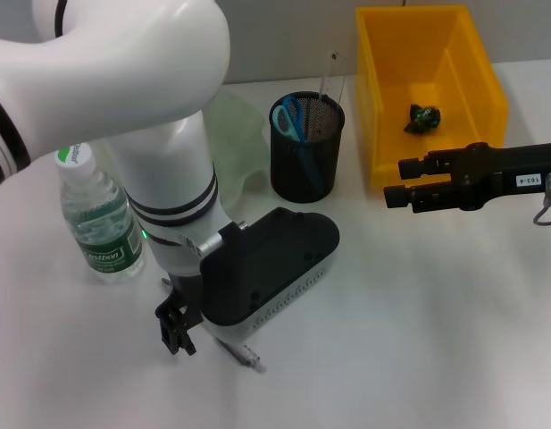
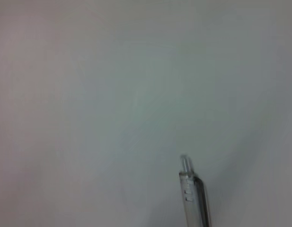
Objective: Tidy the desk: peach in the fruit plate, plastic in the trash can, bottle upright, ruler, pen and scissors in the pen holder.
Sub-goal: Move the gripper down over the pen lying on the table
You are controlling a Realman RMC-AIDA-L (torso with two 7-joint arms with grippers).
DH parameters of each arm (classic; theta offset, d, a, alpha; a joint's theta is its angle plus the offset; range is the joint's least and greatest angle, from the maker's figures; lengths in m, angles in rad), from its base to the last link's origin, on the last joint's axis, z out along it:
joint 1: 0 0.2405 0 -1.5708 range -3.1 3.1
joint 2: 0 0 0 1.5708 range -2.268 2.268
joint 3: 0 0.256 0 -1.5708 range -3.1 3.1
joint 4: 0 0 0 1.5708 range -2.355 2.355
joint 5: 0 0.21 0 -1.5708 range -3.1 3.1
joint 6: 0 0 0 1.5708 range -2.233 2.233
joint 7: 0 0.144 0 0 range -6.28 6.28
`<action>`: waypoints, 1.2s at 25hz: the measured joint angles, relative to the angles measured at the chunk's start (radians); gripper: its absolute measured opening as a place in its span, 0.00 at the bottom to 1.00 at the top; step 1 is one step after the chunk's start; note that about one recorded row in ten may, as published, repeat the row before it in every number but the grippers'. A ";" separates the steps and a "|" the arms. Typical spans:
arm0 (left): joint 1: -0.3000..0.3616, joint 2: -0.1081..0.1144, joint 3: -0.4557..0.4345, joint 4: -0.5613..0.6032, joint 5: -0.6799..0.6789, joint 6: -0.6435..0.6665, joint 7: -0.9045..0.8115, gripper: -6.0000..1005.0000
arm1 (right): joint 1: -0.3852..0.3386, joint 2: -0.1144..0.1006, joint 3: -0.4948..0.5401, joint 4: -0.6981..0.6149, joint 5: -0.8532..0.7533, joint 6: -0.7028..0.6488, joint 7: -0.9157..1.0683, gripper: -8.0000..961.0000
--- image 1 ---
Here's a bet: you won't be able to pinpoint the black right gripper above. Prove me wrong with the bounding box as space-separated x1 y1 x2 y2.
383 141 551 215

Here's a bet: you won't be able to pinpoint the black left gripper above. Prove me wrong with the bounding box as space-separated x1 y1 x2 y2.
154 273 205 358

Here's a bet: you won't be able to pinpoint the green plastic wrapper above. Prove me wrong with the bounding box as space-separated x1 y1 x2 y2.
403 103 441 135

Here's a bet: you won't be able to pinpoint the grey transparent pen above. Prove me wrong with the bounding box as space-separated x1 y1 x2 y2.
162 276 268 374

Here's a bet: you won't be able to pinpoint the clear plastic ruler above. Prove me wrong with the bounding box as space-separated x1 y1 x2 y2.
318 51 347 135

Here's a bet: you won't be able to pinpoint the blue scissors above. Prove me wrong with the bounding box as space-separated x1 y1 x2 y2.
272 95 328 193

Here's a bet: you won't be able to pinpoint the clear green-label water bottle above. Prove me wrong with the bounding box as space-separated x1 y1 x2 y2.
54 142 147 286

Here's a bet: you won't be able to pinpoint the black mesh pen holder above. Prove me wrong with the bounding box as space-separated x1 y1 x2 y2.
269 90 347 204

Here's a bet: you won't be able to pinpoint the green wavy glass fruit bowl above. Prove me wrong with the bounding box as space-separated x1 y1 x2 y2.
98 88 271 211

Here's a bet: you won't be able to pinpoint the yellow plastic bin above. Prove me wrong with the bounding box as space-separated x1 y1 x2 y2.
355 4 511 198

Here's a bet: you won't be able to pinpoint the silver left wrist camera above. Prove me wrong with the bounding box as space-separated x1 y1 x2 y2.
180 206 341 334

